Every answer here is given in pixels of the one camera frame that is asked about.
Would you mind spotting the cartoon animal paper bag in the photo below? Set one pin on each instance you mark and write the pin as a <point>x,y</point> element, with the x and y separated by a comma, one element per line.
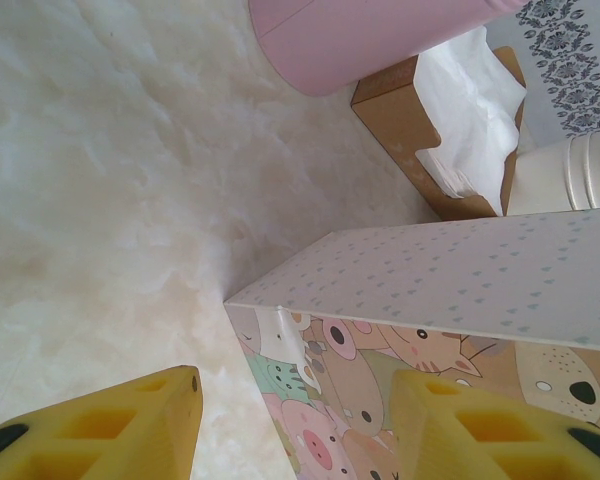
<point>430,260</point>

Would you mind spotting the pink cup holder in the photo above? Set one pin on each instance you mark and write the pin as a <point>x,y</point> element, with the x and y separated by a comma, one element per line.
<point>330,40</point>

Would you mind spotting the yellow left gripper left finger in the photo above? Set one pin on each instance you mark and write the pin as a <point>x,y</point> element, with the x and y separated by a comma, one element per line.
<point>105,440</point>

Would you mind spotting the brown cardboard napkin box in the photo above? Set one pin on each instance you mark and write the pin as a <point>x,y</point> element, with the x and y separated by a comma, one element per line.
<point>390,120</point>

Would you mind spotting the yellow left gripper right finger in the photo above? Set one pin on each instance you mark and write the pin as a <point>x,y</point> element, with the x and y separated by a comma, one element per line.
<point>480,440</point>

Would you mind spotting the white paper cup stack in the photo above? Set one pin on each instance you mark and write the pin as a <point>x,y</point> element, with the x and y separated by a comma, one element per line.
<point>555,175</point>

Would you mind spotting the white paper napkins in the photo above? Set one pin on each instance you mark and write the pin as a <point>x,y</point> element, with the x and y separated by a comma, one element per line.
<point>470,100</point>

